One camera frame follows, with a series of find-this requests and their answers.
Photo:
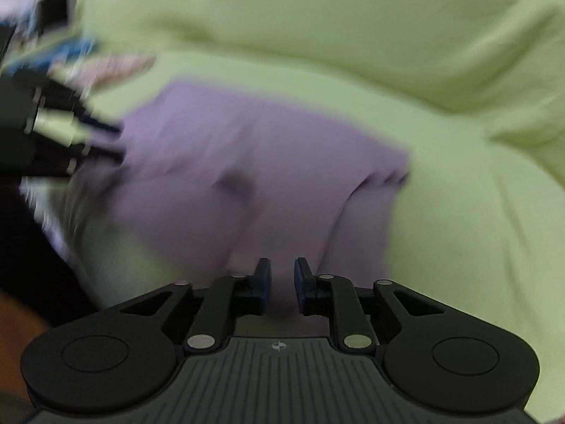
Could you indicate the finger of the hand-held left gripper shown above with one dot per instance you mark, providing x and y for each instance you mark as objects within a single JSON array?
[
  {"x": 48, "y": 159},
  {"x": 59, "y": 97}
]

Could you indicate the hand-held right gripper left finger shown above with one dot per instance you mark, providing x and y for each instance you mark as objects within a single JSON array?
[{"x": 263, "y": 282}]

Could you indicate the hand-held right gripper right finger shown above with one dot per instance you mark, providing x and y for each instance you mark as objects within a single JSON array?
[{"x": 301, "y": 282}]

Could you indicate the purple garment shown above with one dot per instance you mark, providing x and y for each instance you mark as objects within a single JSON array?
[{"x": 247, "y": 150}]

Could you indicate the light blue folded cloth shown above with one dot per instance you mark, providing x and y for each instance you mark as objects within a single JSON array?
[{"x": 57, "y": 51}]

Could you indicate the pink patterned cloth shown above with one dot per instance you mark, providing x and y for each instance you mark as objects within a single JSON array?
[{"x": 114, "y": 68}]

